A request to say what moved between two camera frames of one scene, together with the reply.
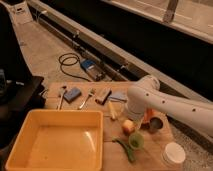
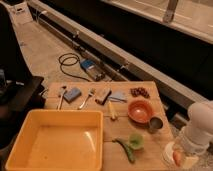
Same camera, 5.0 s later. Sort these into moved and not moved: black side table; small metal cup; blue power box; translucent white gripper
Moved: translucent white gripper
Not moved: black side table; small metal cup; blue power box
